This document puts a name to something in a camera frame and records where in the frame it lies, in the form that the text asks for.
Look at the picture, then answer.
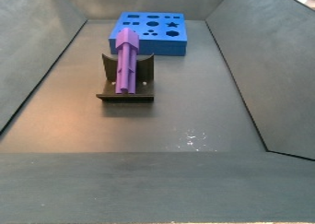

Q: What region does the purple three prong object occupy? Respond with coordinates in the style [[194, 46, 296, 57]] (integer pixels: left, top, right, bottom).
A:
[[117, 28, 139, 94]]

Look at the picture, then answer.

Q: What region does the dark curved fixture stand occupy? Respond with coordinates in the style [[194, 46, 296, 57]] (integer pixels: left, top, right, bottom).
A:
[[97, 55, 154, 102]]

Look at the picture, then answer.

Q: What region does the blue foam shape board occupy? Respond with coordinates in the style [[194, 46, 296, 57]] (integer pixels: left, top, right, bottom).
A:
[[109, 12, 187, 56]]

